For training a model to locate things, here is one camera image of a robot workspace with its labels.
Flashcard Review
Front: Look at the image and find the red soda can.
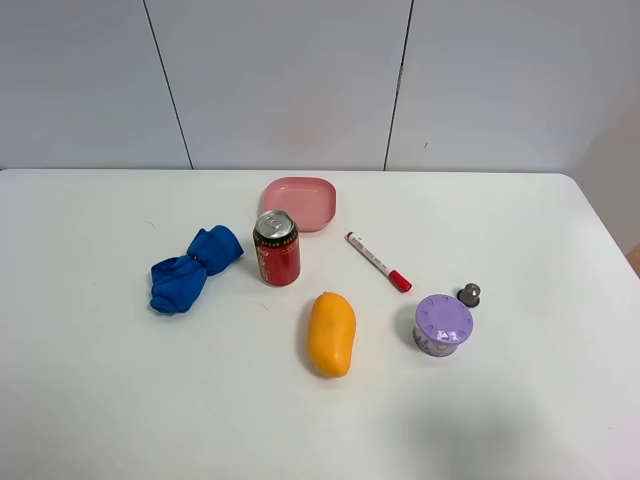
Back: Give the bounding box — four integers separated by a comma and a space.
253, 210, 301, 287

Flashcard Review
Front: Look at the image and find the red white marker pen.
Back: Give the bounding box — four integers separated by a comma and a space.
345, 232, 412, 293

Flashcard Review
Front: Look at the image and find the yellow mango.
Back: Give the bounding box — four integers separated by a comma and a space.
307, 292, 357, 378

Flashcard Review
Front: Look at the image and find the purple lidded round container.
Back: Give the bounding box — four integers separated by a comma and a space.
413, 294, 474, 357

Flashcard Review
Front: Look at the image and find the blue knotted cloth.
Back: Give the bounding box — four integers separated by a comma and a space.
149, 225, 244, 315

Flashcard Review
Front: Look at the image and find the grey coffee capsule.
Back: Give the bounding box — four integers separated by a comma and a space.
456, 283, 481, 308

